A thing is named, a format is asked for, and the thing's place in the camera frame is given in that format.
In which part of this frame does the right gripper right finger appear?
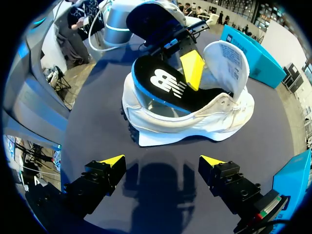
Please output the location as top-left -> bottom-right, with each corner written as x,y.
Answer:
197,155 -> 263,213

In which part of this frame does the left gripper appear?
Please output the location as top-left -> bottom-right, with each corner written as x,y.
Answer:
126,1 -> 211,92

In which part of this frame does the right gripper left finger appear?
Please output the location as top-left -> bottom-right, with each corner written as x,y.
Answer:
64,154 -> 127,215

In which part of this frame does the blue and black insole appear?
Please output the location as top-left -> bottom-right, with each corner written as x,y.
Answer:
131,55 -> 234,114

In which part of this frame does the white shoe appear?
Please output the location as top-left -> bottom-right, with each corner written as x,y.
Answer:
121,40 -> 255,147

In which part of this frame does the teal box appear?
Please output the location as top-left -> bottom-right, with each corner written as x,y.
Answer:
220,24 -> 288,89
272,149 -> 312,220

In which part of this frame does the person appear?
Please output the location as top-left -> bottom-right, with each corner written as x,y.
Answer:
57,0 -> 98,65

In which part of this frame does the white cable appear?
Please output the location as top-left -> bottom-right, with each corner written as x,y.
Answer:
87,0 -> 134,52

